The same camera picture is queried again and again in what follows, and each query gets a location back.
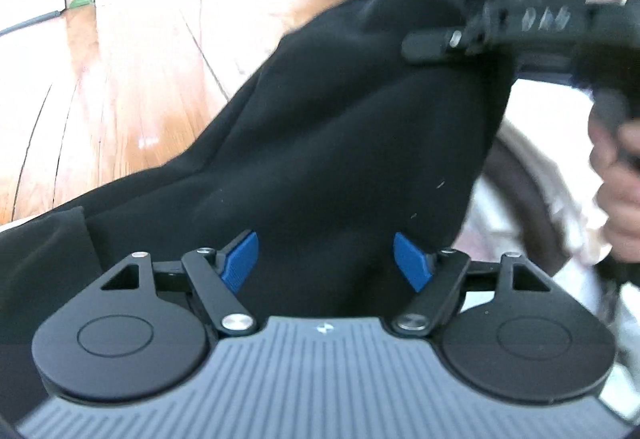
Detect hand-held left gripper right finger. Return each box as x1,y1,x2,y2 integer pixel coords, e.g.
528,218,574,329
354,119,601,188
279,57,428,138
392,231,554,340

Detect brown white checkered blanket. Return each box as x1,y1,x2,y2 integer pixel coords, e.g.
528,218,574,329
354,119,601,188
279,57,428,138
462,119,640,420

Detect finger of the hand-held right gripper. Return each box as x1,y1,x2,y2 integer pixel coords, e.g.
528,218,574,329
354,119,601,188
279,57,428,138
402,25,474,66

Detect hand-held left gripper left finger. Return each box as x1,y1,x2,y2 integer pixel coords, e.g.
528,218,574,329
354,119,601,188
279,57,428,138
99,229,261,338

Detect black pants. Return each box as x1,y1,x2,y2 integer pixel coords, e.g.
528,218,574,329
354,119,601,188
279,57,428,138
0,0,546,425

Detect person's right hand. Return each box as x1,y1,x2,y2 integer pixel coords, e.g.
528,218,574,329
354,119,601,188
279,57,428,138
587,108,640,266

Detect grey floor cable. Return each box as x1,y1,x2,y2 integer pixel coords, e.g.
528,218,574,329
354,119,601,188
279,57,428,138
0,9,65,36

